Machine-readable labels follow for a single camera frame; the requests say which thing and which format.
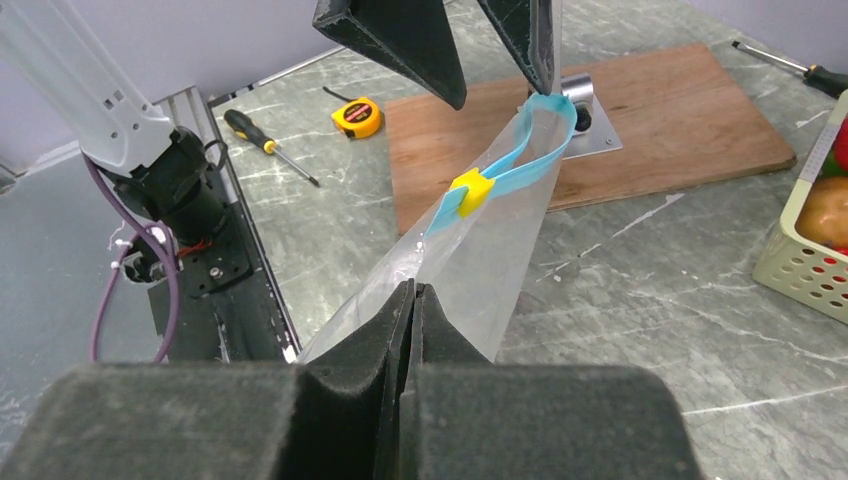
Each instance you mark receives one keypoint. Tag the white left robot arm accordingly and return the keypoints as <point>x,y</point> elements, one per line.
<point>150,166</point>

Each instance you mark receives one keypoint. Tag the red toy strawberry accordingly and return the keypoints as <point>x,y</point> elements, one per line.
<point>839,147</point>

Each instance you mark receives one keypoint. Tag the wooden board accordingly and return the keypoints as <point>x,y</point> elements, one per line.
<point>682,120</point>

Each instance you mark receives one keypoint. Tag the brown toy potato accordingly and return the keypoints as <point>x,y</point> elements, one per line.
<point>823,217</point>

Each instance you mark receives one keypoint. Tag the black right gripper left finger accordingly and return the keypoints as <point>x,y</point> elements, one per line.
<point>328,418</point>

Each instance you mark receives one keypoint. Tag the clear zip top bag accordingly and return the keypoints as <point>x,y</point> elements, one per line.
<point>474,244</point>

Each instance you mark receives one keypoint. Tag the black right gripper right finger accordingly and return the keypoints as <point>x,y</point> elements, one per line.
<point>464,417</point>

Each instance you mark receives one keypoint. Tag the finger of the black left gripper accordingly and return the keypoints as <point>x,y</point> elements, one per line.
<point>526,28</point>
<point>412,38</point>

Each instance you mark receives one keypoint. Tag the metal plate with post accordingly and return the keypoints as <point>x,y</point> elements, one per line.
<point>590,119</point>

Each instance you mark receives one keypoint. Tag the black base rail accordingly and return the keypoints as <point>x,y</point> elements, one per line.
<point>230,306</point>

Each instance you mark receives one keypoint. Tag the black yellow screwdriver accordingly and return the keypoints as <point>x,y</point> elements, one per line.
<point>244,127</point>

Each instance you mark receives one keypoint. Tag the aluminium frame rail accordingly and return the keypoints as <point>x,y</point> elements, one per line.
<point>187,108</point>

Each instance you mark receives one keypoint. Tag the pale green plastic basket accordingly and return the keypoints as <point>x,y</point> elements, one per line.
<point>795,266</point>

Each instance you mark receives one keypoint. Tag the yellow tape measure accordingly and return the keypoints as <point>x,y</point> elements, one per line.
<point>358,118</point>

